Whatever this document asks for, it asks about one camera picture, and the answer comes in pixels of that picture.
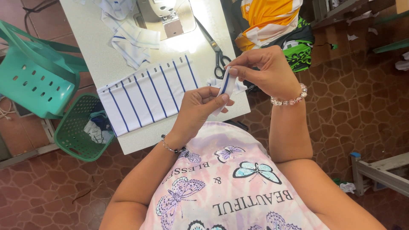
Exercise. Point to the orange white garment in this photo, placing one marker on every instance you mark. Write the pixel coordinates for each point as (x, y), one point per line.
(266, 22)

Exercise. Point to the person's left hand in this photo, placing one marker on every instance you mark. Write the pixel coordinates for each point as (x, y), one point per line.
(195, 110)

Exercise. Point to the green black garment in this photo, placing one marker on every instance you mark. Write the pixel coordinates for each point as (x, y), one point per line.
(295, 48)

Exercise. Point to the pink butterfly print shirt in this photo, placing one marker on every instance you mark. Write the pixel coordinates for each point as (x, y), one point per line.
(230, 179)

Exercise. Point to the white blue striped fabric strip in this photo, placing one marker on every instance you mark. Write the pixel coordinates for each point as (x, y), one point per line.
(225, 86)

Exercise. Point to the fabric scraps in basket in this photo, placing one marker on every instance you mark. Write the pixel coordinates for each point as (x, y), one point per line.
(97, 126)

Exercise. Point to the person's right hand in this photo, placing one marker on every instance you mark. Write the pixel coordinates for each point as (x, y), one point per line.
(271, 73)

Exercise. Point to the grey metal frame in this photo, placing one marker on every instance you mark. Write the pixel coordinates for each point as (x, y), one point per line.
(378, 172)

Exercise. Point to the green plastic chair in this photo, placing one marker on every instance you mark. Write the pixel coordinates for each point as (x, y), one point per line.
(35, 73)

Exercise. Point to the white sewing table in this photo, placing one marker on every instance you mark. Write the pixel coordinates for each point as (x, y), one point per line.
(105, 60)

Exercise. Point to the white sewing machine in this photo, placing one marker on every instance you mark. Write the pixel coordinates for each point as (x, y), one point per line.
(166, 16)

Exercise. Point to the pile of striped fabric pieces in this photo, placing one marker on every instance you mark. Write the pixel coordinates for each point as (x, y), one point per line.
(127, 28)

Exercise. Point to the white blue striped fabric panel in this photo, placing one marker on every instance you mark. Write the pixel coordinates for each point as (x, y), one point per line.
(147, 95)

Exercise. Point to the white fabric scrap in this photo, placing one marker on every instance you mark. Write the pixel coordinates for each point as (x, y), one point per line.
(347, 187)

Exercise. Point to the green plastic basket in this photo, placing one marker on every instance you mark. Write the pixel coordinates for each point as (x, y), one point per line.
(78, 127)

